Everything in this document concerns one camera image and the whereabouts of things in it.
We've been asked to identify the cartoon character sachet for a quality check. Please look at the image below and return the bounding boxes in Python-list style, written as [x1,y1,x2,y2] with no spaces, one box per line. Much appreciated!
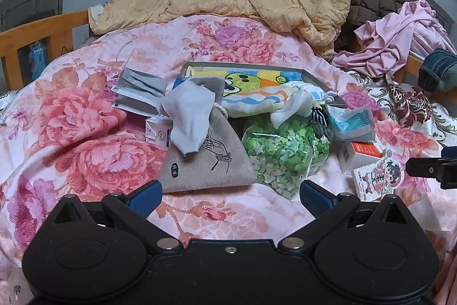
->
[352,156,404,202]

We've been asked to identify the pink garment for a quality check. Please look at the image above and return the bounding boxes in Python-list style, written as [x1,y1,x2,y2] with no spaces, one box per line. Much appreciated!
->
[332,0,456,78]

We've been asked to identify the bag of green stars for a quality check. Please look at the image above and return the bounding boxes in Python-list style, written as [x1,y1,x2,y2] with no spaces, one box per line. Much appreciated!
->
[242,115,333,200]

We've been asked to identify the white orange small box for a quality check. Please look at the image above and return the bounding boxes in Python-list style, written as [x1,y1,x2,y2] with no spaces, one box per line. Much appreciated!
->
[337,142,382,173]

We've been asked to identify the blue denim jeans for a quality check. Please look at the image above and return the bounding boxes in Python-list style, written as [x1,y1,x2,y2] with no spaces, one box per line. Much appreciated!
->
[418,48,457,93]

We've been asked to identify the white blue medicine box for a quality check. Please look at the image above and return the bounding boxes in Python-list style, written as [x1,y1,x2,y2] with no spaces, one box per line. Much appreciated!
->
[145,115,173,150]

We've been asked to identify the cartoon lined tray box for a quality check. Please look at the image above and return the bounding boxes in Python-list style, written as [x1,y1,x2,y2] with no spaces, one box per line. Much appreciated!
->
[173,62,330,97]

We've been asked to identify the grey door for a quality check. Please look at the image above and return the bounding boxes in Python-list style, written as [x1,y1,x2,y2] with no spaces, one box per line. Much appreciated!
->
[1,0,63,32]

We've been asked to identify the beige printed drawstring pouch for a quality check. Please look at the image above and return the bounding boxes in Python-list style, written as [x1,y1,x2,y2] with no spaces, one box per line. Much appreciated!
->
[158,107,256,194]

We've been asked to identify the grey face mask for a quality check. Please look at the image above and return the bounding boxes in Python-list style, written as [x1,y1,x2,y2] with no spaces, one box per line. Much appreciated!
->
[111,68,167,118]

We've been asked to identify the striped colourful cloth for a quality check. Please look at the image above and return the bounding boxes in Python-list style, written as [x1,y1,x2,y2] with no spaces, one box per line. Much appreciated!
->
[222,81,336,128]

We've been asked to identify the white gold ornate sheet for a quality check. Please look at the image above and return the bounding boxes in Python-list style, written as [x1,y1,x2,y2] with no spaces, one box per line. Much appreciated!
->
[343,70,456,147]

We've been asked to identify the light grey sock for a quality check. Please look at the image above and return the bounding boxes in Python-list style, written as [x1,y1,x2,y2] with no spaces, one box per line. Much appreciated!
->
[160,76,225,156]

